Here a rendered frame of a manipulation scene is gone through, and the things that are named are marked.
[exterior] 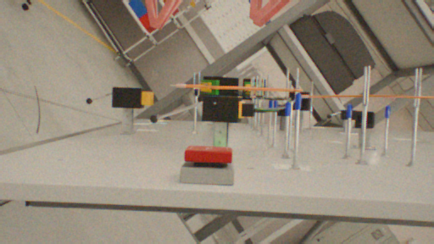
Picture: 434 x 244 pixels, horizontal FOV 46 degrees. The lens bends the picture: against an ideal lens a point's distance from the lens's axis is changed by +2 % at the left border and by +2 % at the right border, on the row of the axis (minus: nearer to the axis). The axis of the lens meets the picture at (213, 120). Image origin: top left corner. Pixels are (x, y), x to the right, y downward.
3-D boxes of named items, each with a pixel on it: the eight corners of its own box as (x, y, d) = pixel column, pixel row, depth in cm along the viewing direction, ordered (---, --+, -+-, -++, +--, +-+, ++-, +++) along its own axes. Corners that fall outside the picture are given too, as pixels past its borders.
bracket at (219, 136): (215, 151, 82) (217, 120, 82) (230, 152, 81) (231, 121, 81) (209, 153, 77) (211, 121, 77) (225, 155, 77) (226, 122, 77)
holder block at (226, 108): (207, 119, 82) (208, 95, 82) (241, 121, 81) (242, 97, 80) (201, 121, 78) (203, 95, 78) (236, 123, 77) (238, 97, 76)
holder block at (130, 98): (88, 130, 111) (89, 85, 111) (143, 133, 111) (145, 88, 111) (81, 131, 107) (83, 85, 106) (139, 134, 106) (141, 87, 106)
